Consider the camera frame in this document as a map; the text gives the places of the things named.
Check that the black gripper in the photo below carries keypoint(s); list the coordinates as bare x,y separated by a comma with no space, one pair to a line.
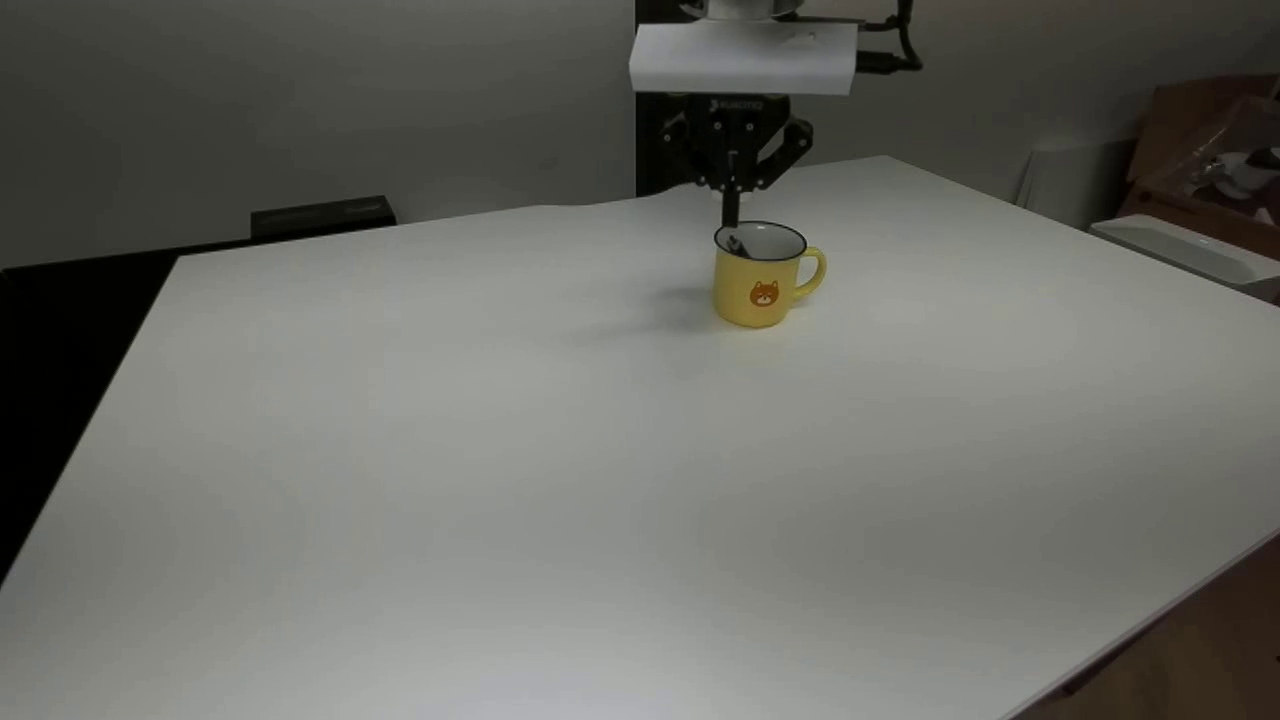
740,142

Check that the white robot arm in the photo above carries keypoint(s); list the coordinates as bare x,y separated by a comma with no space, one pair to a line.
740,52

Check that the yellow enamel mug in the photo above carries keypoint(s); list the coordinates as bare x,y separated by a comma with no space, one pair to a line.
754,286

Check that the brown cardboard box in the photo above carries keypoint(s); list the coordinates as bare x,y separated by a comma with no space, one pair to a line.
1207,163

